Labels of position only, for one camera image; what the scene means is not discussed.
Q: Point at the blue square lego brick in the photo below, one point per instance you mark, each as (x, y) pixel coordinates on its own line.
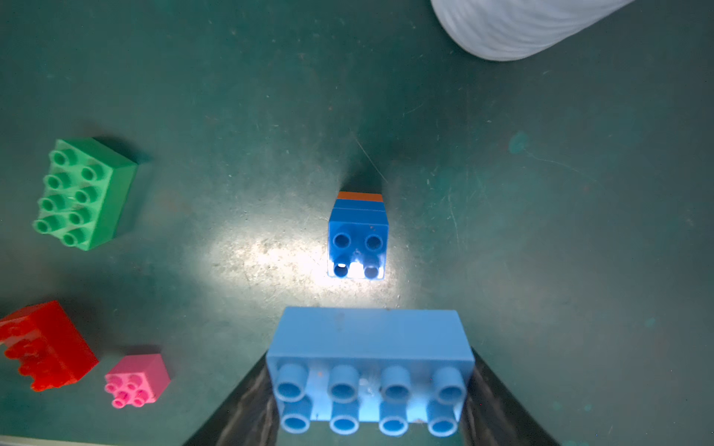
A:
(359, 205)
(357, 244)

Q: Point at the orange square lego brick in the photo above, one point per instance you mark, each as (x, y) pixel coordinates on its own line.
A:
(365, 197)

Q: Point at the light blue mug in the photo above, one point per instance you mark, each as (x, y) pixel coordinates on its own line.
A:
(510, 30)

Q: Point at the light blue long lego brick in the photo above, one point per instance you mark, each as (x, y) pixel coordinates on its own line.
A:
(350, 366)

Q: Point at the red lego brick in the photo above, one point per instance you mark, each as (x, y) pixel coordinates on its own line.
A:
(49, 348)

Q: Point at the pink square lego brick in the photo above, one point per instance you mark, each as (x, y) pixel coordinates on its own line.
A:
(137, 380)

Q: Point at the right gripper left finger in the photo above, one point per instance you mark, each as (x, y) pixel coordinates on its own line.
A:
(249, 415)

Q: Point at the green lego brick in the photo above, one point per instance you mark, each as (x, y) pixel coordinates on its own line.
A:
(85, 192)

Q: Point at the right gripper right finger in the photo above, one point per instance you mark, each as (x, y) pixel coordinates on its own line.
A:
(493, 416)

